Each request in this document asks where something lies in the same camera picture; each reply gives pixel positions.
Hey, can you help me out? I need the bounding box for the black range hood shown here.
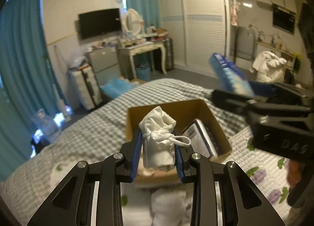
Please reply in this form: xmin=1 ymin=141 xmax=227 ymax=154
xmin=272 ymin=4 xmax=295 ymax=34

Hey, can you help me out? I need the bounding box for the white black tissue pack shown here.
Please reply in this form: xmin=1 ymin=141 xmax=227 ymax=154
xmin=182 ymin=119 xmax=220 ymax=159

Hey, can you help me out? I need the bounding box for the clear water jug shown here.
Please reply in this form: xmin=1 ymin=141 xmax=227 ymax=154
xmin=31 ymin=109 xmax=61 ymax=143

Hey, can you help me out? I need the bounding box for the grey checked duvet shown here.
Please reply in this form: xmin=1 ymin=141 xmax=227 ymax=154
xmin=1 ymin=79 xmax=247 ymax=225

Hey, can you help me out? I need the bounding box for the white clothes pile on chair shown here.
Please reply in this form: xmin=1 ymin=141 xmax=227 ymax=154
xmin=250 ymin=51 xmax=287 ymax=83

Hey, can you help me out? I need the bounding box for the blue plastic bag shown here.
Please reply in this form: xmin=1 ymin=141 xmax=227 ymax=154
xmin=99 ymin=78 xmax=135 ymax=99

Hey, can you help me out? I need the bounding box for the floral quilted bed cover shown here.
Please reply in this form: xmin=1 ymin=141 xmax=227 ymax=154
xmin=49 ymin=128 xmax=300 ymax=225

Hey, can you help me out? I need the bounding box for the white cloth bundle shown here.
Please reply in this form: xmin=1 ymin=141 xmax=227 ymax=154
xmin=139 ymin=106 xmax=191 ymax=172

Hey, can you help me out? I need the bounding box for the grey washing machine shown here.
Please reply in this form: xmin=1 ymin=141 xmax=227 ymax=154
xmin=235 ymin=26 xmax=256 ymax=61

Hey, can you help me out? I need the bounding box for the cream lace cloth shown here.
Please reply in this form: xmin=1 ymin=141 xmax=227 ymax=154
xmin=137 ymin=158 xmax=155 ymax=177

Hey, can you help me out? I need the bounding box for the white dressing table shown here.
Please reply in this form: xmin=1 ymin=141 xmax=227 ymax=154
xmin=118 ymin=41 xmax=167 ymax=79

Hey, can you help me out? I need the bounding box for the black wall television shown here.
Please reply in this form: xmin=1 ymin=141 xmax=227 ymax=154
xmin=78 ymin=8 xmax=122 ymax=39

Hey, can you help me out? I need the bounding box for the right hand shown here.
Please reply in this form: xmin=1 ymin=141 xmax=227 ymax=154
xmin=287 ymin=160 xmax=304 ymax=188

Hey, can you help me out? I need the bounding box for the blue tissue pack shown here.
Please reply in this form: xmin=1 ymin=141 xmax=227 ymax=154
xmin=209 ymin=52 xmax=254 ymax=96

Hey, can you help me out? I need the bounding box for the white mop stick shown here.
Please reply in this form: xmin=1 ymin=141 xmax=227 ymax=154
xmin=44 ymin=53 xmax=72 ymax=122

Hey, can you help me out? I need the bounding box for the white suitcase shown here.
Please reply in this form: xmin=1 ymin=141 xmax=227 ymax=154
xmin=70 ymin=64 xmax=102 ymax=110

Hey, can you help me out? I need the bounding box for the brown cardboard box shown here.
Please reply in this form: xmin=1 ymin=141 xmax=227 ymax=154
xmin=126 ymin=99 xmax=232 ymax=187

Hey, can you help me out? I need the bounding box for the oval vanity mirror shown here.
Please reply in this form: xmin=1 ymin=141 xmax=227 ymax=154
xmin=121 ymin=8 xmax=144 ymax=36

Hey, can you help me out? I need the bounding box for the white sliding wardrobe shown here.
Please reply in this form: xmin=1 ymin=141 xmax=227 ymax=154
xmin=158 ymin=0 xmax=230 ymax=77

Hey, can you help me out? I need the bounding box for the teal window curtain left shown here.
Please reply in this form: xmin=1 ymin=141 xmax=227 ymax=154
xmin=1 ymin=0 xmax=60 ymax=181

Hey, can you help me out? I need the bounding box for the dark suitcase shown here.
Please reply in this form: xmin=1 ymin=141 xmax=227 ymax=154
xmin=163 ymin=38 xmax=174 ymax=71

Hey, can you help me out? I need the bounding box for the small grey fridge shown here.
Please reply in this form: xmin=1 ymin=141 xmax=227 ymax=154
xmin=86 ymin=46 xmax=120 ymax=86

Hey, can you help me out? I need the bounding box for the small white sock roll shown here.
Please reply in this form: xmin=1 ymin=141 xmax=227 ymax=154
xmin=151 ymin=188 xmax=193 ymax=225

